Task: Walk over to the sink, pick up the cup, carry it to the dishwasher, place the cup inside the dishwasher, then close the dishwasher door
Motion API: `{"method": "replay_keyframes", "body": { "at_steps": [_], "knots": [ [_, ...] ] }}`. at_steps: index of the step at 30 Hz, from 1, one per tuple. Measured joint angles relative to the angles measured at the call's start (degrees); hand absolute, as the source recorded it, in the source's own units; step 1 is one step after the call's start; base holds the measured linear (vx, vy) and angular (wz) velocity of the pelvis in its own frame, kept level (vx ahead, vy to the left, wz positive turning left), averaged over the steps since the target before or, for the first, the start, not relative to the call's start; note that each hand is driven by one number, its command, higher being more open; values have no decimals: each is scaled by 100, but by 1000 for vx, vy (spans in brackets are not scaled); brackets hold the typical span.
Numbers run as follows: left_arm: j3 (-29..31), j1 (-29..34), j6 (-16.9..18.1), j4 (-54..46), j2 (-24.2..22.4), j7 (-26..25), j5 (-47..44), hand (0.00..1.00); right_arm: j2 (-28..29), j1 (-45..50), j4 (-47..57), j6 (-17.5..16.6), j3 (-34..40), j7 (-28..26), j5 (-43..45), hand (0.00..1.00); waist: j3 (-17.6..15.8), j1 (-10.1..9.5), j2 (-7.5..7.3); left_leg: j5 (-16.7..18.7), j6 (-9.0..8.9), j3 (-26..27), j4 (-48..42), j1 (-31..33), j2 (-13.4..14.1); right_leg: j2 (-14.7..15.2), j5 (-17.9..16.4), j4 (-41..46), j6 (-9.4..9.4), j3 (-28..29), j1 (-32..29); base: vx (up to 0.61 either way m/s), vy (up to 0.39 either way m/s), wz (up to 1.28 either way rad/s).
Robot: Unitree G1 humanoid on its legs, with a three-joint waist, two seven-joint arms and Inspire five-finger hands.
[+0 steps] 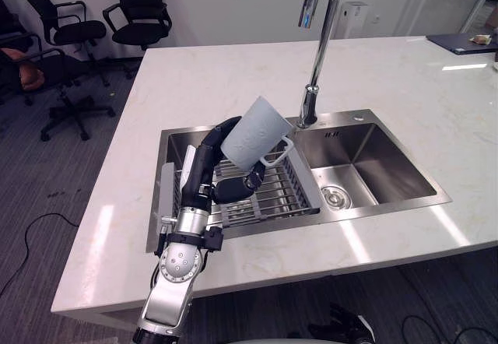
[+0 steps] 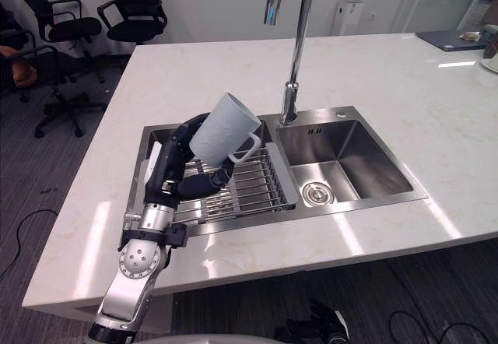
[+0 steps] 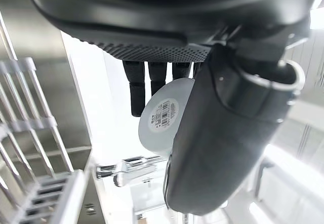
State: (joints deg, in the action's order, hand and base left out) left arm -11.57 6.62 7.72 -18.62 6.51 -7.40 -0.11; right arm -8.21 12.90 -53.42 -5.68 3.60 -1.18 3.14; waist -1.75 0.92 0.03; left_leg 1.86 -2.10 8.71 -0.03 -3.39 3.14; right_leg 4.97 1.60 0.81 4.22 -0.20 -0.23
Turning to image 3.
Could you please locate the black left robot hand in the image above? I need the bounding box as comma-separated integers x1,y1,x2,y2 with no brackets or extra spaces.
22,0,316,216

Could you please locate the white cup with barcode sticker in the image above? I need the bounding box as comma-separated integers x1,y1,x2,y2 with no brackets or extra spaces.
138,78,197,159

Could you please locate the chrome sink faucet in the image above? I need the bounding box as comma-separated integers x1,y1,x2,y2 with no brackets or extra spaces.
96,155,169,188

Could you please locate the silver wire dish rack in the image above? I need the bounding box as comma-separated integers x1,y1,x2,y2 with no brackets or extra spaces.
0,56,84,224

